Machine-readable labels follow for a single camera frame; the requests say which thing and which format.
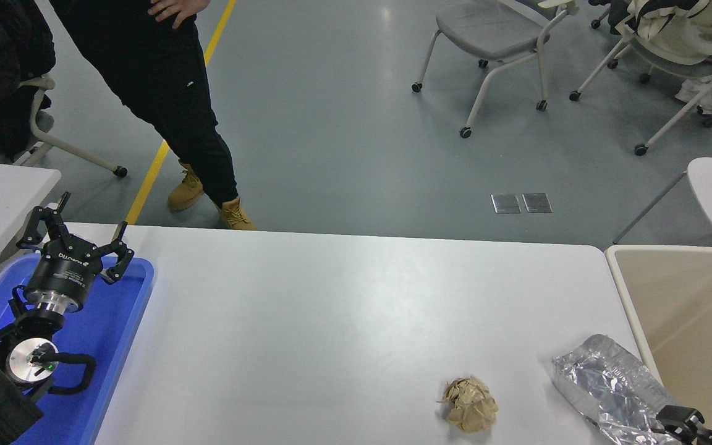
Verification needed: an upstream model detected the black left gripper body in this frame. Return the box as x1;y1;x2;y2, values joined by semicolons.
24;240;104;305

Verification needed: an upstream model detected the tan paper ball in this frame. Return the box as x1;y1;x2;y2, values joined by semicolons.
436;375;499;434

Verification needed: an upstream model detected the person's left hand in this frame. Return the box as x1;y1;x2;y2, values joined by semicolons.
148;0;208;30

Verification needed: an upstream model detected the blue plastic tray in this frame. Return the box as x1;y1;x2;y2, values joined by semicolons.
0;253;156;445

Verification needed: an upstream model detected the large pale plastic bin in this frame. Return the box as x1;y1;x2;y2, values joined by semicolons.
604;245;712;445

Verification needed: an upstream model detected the white chair with castors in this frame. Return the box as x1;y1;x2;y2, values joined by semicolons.
13;73;129;179

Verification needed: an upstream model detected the person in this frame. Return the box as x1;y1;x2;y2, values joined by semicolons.
49;0;256;231

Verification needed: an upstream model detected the silver floor plate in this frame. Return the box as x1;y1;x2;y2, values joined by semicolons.
491;193;522;214
522;192;553;214

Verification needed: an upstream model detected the cream jacket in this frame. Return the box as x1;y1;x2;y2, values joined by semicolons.
625;0;712;66

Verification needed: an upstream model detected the grey seat wheeled chair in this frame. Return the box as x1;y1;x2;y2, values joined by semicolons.
411;0;579;138

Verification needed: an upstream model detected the white frame wheeled chair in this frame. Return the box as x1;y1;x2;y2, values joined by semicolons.
569;0;712;156

